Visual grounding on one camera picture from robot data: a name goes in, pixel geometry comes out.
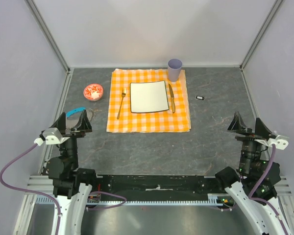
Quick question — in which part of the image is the gold fork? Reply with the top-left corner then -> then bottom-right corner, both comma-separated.
117,88 -> 126,120

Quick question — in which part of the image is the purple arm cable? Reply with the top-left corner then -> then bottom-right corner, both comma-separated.
0,143 -> 62,235
247,144 -> 288,235

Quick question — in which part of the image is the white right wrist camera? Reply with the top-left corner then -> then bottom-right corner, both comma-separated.
255,135 -> 289,150

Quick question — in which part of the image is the lilac plastic cup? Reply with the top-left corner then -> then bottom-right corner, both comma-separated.
168,59 -> 183,82

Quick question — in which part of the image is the orange white checkered cloth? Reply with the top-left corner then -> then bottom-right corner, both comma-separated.
106,69 -> 191,133

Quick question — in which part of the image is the gold knife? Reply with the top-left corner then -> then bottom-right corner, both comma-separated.
169,84 -> 176,113

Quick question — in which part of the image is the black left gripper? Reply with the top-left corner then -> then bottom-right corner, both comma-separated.
49,109 -> 92,168

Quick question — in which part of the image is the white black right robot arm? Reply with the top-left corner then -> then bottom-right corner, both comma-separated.
214,112 -> 292,235

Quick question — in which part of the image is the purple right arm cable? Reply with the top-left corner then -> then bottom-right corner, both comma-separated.
247,144 -> 288,235

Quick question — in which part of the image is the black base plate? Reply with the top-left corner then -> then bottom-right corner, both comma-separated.
92,175 -> 225,202

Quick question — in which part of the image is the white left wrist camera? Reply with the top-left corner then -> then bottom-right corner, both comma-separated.
34,127 -> 69,146

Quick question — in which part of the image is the red white patterned bowl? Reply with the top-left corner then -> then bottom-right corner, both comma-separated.
83,84 -> 104,101

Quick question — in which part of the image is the blue key tag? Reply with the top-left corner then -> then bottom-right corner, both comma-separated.
66,107 -> 86,118

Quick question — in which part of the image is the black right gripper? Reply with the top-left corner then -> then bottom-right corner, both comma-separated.
226,111 -> 272,173

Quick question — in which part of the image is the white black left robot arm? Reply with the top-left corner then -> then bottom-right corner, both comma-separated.
40,110 -> 98,235

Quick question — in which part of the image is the white square plate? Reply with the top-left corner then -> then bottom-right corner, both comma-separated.
130,80 -> 169,113

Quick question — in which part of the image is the grey slotted cable duct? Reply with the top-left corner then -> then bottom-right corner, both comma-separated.
35,194 -> 232,206

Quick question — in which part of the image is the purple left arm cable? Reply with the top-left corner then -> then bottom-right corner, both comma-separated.
0,143 -> 62,235

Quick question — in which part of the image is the black key tag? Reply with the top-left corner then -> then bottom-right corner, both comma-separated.
196,95 -> 205,100

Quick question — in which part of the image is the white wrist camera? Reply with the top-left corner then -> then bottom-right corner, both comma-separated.
255,135 -> 289,150
34,127 -> 69,146

